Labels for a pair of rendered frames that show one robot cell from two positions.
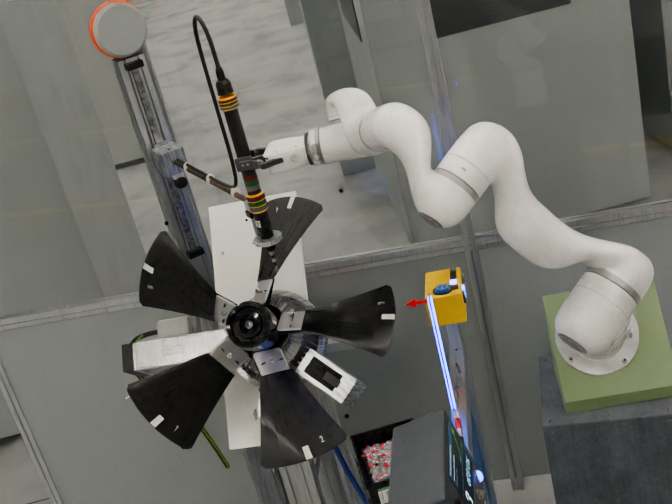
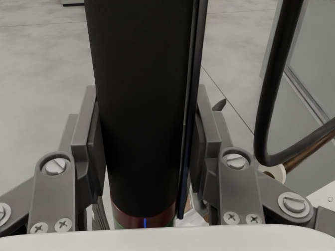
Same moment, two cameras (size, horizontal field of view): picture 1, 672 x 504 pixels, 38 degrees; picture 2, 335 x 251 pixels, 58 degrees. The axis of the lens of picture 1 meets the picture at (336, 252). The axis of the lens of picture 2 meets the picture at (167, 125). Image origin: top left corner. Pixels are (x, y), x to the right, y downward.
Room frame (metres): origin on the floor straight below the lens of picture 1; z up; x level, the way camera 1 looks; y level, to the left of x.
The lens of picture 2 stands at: (2.16, 0.06, 1.70)
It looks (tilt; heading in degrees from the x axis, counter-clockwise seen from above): 39 degrees down; 73
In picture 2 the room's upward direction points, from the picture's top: 2 degrees clockwise
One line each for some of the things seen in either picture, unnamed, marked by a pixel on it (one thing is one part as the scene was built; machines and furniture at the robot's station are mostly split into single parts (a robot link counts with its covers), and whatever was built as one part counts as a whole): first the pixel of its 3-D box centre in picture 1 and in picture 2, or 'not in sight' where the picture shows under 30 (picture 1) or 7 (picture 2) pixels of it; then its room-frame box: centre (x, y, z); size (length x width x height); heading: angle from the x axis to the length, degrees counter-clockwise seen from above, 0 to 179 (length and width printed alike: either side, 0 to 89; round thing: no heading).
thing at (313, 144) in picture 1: (316, 147); not in sight; (2.15, -0.02, 1.62); 0.09 x 0.03 x 0.08; 169
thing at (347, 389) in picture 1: (331, 378); not in sight; (2.20, 0.09, 0.98); 0.20 x 0.16 x 0.20; 169
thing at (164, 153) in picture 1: (169, 159); not in sight; (2.75, 0.40, 1.50); 0.10 x 0.07 x 0.08; 24
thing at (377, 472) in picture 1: (393, 465); not in sight; (1.97, 0.00, 0.84); 0.19 x 0.14 x 0.04; 3
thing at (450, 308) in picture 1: (446, 298); not in sight; (2.40, -0.26, 1.02); 0.16 x 0.10 x 0.11; 169
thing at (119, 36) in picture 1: (118, 29); not in sight; (2.84, 0.44, 1.88); 0.17 x 0.15 x 0.16; 79
